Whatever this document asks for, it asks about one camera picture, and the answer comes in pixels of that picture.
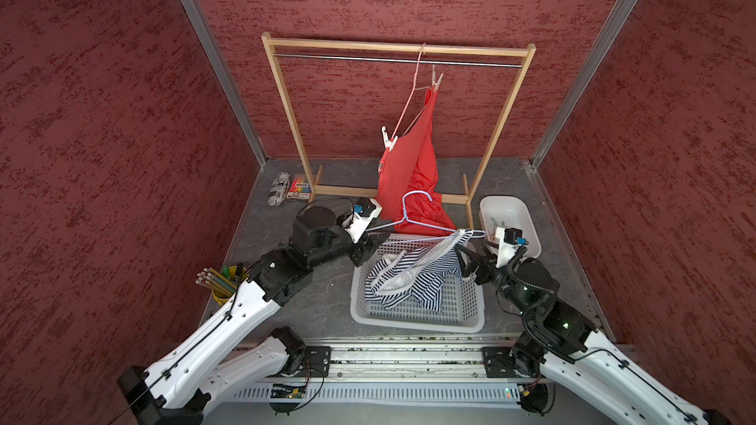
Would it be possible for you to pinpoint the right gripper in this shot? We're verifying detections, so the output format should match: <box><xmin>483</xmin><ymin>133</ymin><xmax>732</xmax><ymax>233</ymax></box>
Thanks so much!
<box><xmin>453</xmin><ymin>239</ymin><xmax>536</xmax><ymax>318</ymax></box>

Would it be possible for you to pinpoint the light blue wire hanger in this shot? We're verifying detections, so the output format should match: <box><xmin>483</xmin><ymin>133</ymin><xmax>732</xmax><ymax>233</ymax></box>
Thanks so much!
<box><xmin>368</xmin><ymin>190</ymin><xmax>486</xmax><ymax>239</ymax></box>

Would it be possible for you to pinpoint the blue white striped tank top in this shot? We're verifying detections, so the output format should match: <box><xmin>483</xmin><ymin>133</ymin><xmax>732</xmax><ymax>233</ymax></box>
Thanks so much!
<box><xmin>363</xmin><ymin>230</ymin><xmax>474</xmax><ymax>313</ymax></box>

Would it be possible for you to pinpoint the red tank top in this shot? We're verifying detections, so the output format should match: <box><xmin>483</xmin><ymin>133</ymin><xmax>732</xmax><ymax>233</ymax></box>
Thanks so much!
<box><xmin>377</xmin><ymin>90</ymin><xmax>441</xmax><ymax>222</ymax></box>

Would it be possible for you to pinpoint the white clothespin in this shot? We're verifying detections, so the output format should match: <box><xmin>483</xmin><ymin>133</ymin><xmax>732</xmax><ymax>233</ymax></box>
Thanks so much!
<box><xmin>381</xmin><ymin>126</ymin><xmax>399</xmax><ymax>152</ymax></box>

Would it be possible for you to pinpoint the pink wire hanger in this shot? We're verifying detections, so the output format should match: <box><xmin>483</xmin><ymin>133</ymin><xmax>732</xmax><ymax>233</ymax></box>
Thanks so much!
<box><xmin>391</xmin><ymin>42</ymin><xmax>427</xmax><ymax>137</ymax></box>

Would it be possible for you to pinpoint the wooden clothespin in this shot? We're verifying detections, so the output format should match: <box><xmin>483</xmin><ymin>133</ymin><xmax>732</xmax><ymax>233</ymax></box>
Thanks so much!
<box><xmin>430</xmin><ymin>65</ymin><xmax>444</xmax><ymax>92</ymax></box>

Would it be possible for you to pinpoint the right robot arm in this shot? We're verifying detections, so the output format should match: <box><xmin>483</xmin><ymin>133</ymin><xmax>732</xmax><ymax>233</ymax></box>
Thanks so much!
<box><xmin>456</xmin><ymin>243</ymin><xmax>729</xmax><ymax>424</ymax></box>

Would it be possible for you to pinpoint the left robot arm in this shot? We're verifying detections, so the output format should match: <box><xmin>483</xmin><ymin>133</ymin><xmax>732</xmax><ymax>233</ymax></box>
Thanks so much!
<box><xmin>118</xmin><ymin>198</ymin><xmax>386</xmax><ymax>424</ymax></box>

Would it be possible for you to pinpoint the white perforated laundry basket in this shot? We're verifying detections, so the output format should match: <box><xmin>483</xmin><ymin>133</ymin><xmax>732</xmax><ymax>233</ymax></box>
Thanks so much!
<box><xmin>350</xmin><ymin>233</ymin><xmax>484</xmax><ymax>334</ymax></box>

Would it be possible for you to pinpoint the white plastic tub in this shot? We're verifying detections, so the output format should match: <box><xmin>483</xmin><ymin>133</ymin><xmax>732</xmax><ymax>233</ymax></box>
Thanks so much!
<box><xmin>480</xmin><ymin>196</ymin><xmax>541</xmax><ymax>258</ymax></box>

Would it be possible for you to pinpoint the wooden clothes rack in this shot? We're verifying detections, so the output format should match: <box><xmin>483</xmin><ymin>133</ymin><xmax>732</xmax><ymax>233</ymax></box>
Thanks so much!
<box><xmin>261</xmin><ymin>31</ymin><xmax>537</xmax><ymax>228</ymax></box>

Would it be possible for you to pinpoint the colourful marker box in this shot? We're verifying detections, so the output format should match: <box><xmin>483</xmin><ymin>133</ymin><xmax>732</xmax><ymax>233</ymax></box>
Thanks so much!
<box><xmin>287</xmin><ymin>173</ymin><xmax>312</xmax><ymax>202</ymax></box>

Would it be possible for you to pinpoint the yellow pencil cup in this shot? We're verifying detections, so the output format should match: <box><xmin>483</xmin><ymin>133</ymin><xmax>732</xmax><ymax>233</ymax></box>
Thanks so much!
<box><xmin>195</xmin><ymin>263</ymin><xmax>247</xmax><ymax>306</ymax></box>

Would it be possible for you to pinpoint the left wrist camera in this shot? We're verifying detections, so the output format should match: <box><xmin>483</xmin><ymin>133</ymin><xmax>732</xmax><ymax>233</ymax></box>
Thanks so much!
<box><xmin>343</xmin><ymin>197</ymin><xmax>382</xmax><ymax>244</ymax></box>

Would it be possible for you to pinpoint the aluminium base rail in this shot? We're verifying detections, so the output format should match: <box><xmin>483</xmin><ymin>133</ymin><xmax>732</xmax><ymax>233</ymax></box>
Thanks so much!
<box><xmin>194</xmin><ymin>333</ymin><xmax>645</xmax><ymax>411</ymax></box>

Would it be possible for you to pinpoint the aluminium corner post left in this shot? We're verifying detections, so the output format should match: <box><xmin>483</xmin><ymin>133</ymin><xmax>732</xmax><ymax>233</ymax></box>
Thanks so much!
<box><xmin>179</xmin><ymin>0</ymin><xmax>269</xmax><ymax>168</ymax></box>

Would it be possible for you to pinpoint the aluminium corner post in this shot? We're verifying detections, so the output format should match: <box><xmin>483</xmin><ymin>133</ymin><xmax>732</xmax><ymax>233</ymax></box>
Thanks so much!
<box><xmin>179</xmin><ymin>0</ymin><xmax>269</xmax><ymax>168</ymax></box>
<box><xmin>530</xmin><ymin>0</ymin><xmax>639</xmax><ymax>171</ymax></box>

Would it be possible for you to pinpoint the aluminium corner post right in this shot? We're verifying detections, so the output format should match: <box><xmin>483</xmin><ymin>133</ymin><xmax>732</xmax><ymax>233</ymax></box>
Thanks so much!
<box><xmin>530</xmin><ymin>0</ymin><xmax>639</xmax><ymax>171</ymax></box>

